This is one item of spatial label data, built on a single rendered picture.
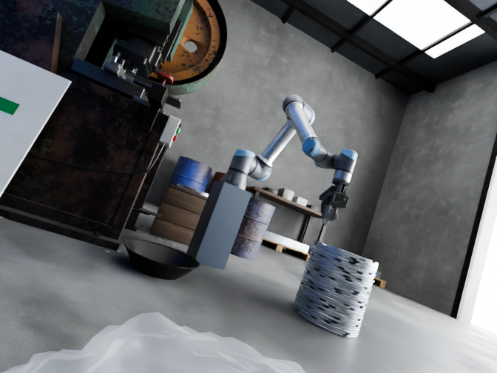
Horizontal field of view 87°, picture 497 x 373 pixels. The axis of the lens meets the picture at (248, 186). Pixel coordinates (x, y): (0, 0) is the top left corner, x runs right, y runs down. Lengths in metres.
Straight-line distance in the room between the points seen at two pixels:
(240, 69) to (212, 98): 0.81
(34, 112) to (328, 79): 5.54
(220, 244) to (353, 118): 5.23
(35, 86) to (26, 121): 0.15
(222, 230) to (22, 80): 1.06
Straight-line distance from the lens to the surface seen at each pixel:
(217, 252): 1.46
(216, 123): 5.02
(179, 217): 1.80
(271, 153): 1.57
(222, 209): 1.42
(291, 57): 5.98
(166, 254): 1.23
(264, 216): 2.17
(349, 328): 1.25
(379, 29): 5.96
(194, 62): 2.09
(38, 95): 1.36
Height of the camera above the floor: 0.30
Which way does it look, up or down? 7 degrees up
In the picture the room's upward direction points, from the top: 20 degrees clockwise
